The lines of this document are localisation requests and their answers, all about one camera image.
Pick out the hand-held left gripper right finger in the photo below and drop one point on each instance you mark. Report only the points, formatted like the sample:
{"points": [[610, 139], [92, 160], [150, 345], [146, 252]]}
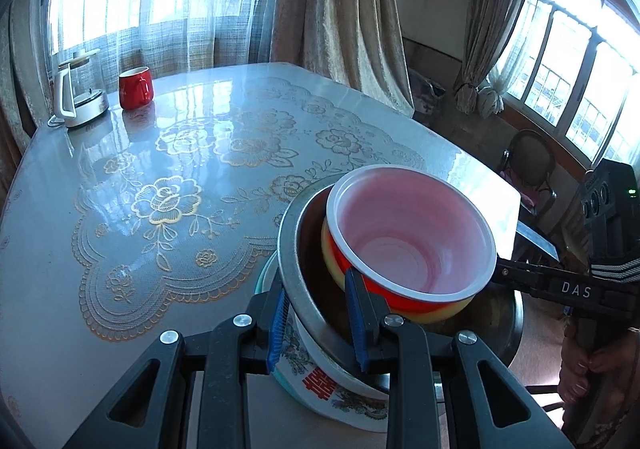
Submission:
{"points": [[356, 319]]}

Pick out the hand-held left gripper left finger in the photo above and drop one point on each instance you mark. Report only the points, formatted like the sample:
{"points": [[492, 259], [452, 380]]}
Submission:
{"points": [[277, 329]]}

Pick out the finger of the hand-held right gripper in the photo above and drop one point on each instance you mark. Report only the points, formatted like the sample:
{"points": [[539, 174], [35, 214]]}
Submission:
{"points": [[550, 285]]}

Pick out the large white patterned plate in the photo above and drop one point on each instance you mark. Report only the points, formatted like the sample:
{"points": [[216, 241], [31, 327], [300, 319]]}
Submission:
{"points": [[305, 354]]}

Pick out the stainless steel bowl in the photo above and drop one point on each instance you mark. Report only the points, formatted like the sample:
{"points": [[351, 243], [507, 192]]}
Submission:
{"points": [[310, 289]]}

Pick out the teal plate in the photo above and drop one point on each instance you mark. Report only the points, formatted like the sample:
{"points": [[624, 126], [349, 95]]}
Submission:
{"points": [[261, 279]]}

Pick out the yellow bowl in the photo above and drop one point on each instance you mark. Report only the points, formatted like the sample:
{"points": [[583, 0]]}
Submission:
{"points": [[440, 313]]}

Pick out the red bowl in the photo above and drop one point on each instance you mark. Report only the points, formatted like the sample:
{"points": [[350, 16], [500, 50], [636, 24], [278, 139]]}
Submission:
{"points": [[410, 239]]}

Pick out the person's right hand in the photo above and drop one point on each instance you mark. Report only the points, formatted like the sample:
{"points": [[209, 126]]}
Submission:
{"points": [[580, 374]]}

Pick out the dark round-back chair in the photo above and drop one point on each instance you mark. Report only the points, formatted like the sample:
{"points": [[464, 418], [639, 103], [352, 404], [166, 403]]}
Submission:
{"points": [[530, 154]]}

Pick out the side window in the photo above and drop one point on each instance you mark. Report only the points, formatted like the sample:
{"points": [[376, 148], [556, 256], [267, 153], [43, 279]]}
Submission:
{"points": [[575, 69]]}

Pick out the blue white patterned bag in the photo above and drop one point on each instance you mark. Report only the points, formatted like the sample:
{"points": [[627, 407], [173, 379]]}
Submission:
{"points": [[427, 96]]}

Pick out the tied beige curtain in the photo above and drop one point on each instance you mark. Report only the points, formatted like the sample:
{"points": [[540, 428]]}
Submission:
{"points": [[495, 19]]}

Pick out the red mug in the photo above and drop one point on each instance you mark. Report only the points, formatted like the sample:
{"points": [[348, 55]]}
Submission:
{"points": [[135, 89]]}

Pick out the white glass electric kettle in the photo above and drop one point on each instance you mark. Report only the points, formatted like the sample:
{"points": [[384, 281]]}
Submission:
{"points": [[82, 101]]}

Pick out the sheer white curtain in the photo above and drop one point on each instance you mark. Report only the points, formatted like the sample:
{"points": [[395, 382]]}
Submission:
{"points": [[200, 29]]}

